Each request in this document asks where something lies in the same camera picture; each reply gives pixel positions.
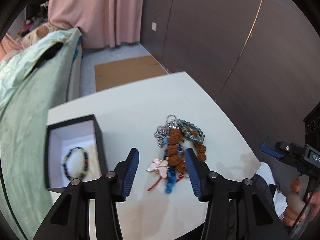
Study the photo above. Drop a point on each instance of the floral pillow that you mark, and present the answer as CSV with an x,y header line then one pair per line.
x,y
37,34

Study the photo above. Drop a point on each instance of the pale green duvet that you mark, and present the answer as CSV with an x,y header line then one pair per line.
x,y
16,69

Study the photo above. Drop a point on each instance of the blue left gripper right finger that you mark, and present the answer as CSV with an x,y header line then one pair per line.
x,y
198,174

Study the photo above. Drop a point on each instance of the black garment on bed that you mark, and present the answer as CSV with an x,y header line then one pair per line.
x,y
48,54

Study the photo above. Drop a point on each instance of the flattened cardboard sheet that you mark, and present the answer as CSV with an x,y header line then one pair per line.
x,y
117,73

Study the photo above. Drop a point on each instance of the person's right hand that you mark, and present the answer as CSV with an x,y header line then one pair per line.
x,y
295,204

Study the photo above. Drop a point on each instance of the green bed cover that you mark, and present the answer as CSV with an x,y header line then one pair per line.
x,y
24,198

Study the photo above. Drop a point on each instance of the white wall socket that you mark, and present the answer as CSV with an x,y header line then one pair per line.
x,y
154,26

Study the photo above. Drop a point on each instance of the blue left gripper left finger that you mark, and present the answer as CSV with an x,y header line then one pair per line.
x,y
125,172

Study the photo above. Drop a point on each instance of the plush toys pile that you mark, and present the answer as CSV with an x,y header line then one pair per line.
x,y
35,15

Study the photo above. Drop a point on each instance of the white table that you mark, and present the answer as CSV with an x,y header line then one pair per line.
x,y
128,116

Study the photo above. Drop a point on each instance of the pink curtain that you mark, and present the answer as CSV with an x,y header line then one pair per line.
x,y
101,22
9,47

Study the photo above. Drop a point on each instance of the black jewelry box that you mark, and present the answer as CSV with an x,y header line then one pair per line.
x,y
74,149

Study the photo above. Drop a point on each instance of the silver chain keyring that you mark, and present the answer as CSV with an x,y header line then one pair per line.
x,y
162,132

